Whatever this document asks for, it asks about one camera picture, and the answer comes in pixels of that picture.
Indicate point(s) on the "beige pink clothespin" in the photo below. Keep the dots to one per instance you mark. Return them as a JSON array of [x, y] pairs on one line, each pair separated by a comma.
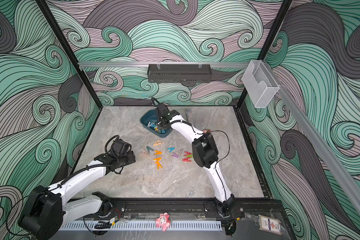
[[144, 152]]

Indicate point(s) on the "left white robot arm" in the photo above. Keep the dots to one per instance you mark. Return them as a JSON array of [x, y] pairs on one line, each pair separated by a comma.
[[50, 208]]

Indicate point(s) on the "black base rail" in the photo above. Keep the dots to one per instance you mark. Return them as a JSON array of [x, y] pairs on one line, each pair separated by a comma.
[[207, 207]]

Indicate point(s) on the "aluminium rail right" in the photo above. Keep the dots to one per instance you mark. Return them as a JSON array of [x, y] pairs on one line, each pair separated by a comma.
[[295, 103]]

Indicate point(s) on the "black corner frame post left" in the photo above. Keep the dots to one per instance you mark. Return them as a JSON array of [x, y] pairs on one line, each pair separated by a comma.
[[43, 6]]

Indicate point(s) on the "black corner frame post right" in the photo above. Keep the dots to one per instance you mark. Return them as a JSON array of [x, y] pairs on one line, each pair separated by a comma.
[[275, 27]]

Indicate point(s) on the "aluminium rail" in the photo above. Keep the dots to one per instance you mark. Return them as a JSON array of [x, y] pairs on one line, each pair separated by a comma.
[[126, 64], [295, 103]]

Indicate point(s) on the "tan clothespin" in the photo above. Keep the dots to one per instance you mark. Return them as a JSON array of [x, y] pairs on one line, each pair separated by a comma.
[[158, 142]]

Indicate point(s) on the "aluminium rail back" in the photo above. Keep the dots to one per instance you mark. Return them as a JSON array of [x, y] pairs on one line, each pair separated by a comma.
[[126, 64]]

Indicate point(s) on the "pink pig plush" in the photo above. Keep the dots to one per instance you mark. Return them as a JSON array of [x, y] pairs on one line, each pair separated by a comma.
[[163, 221]]

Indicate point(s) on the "red pink clothespin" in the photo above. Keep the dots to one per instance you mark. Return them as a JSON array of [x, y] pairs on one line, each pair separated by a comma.
[[186, 159]]

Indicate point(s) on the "grey clothespin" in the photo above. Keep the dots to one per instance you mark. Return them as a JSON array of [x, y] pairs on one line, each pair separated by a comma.
[[179, 152]]

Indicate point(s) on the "black corner frame post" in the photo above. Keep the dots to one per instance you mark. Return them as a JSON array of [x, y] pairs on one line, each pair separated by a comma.
[[43, 6], [275, 27]]

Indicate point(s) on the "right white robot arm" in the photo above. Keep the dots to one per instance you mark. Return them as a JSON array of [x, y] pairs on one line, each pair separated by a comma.
[[205, 153]]

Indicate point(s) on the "white slotted cable duct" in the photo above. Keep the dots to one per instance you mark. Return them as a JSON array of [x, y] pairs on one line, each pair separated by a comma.
[[144, 226]]

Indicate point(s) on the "rhinestone silver microphone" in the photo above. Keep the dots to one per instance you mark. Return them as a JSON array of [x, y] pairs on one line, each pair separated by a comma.
[[189, 116]]

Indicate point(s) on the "teal storage box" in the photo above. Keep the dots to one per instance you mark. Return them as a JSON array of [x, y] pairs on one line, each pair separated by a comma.
[[149, 121]]

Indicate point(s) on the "dark teal clothespin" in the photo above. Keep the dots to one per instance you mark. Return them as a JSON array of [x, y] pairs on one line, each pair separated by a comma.
[[149, 149]]

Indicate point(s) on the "black wall tray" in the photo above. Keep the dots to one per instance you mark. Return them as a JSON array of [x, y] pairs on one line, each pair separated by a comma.
[[179, 74]]

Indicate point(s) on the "orange clothespin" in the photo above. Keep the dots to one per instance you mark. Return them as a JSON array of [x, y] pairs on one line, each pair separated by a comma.
[[157, 159], [158, 152], [158, 165]]

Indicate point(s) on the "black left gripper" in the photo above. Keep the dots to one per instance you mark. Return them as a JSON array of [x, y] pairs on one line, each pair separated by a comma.
[[132, 158]]

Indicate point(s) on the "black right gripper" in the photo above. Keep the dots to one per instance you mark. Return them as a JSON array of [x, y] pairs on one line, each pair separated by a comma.
[[160, 121]]

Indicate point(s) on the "badge card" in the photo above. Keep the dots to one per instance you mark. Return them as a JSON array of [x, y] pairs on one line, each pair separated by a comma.
[[270, 225]]

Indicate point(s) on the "clear plastic wall holder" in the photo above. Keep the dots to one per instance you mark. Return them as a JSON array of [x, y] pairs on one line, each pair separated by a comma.
[[261, 83]]

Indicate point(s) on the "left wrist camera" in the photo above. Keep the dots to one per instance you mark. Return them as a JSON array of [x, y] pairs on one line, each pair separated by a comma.
[[120, 148]]

